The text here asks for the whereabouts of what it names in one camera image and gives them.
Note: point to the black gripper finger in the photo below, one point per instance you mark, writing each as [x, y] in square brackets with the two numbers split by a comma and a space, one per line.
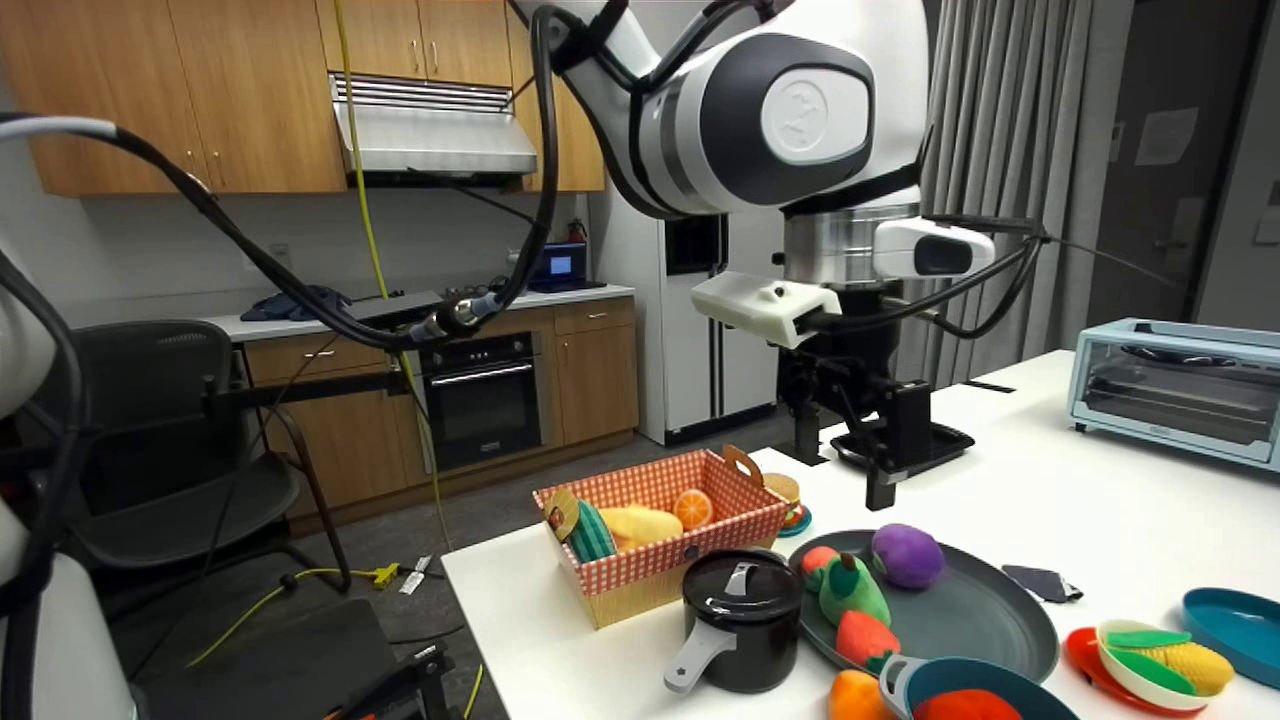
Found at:
[815, 429]
[905, 414]

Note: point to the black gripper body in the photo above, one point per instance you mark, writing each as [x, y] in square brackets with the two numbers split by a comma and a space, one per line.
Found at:
[843, 354]

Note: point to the orange round plushie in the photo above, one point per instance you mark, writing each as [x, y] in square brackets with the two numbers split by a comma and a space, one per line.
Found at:
[965, 704]

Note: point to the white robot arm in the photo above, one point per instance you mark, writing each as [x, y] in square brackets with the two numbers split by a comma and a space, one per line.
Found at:
[802, 121]

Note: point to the small teal plate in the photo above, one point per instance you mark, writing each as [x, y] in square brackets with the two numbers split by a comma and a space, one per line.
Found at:
[799, 527]

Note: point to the purple plushie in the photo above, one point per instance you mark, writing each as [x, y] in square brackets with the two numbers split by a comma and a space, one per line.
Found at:
[905, 559]

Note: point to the gray plate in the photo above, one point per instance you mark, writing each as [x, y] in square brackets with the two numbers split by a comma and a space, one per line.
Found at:
[960, 614]

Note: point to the blue pot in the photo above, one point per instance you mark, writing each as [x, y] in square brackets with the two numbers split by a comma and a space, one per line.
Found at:
[1033, 681]

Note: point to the black square tray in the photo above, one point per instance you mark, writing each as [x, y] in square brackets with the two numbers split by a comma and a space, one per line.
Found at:
[940, 447]

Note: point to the burger toy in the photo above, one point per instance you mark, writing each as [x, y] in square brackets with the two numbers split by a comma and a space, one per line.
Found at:
[784, 495]

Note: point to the orange slice toy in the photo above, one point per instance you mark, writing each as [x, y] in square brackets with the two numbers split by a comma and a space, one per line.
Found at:
[692, 510]

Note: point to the green leafy carrot toy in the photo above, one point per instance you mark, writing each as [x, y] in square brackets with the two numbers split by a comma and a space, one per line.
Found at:
[855, 595]

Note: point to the yellow banana toy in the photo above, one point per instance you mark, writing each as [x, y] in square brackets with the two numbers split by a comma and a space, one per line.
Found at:
[642, 527]

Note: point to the white refrigerator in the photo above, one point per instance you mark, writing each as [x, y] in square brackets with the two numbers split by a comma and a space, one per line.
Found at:
[627, 335]

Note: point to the red checkered basket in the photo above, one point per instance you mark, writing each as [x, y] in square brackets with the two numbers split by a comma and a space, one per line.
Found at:
[642, 565]

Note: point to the wooden lower cabinets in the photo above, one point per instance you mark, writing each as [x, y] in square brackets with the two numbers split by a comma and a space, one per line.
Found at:
[592, 374]

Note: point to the wooden cabinets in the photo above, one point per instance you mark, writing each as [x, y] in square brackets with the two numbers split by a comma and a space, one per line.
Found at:
[163, 92]
[592, 374]

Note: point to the teal striped toy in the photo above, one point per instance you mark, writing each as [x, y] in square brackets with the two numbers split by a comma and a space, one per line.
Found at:
[592, 533]

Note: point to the gray curtain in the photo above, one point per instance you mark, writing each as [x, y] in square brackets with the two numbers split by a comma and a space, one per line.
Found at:
[1013, 160]

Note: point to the light blue toaster oven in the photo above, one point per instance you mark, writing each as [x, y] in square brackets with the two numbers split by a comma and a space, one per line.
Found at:
[1175, 385]

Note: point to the small orange fruit toy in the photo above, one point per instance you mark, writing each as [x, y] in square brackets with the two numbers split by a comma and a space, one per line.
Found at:
[856, 698]

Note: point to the small blue screen appliance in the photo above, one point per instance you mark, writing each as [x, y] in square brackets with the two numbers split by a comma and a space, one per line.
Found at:
[557, 265]

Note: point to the dark door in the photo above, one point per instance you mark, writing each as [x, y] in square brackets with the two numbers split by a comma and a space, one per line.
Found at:
[1175, 242]

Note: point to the black built-in oven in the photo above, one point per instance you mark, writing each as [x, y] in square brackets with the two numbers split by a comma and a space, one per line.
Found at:
[480, 402]

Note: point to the yellow green corn toy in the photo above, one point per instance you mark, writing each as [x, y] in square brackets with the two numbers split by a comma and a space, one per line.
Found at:
[1186, 667]

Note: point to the white paper sign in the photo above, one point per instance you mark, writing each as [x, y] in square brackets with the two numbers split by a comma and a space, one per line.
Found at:
[1164, 137]

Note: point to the silver range hood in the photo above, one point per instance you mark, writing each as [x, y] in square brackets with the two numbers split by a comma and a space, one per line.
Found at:
[424, 132]

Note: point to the black floor case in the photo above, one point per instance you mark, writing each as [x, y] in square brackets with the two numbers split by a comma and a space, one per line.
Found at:
[292, 667]

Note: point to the black office chair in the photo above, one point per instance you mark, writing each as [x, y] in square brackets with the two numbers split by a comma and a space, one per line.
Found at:
[163, 402]

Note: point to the wooden upper cabinets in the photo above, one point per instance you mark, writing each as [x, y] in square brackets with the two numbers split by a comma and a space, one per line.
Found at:
[163, 92]

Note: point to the white rounded equipment housing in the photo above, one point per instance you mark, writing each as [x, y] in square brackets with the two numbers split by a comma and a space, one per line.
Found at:
[65, 654]

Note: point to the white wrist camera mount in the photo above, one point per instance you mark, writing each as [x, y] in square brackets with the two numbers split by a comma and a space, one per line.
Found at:
[763, 305]

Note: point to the white and black camera box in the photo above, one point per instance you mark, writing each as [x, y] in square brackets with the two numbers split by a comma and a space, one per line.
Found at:
[932, 249]

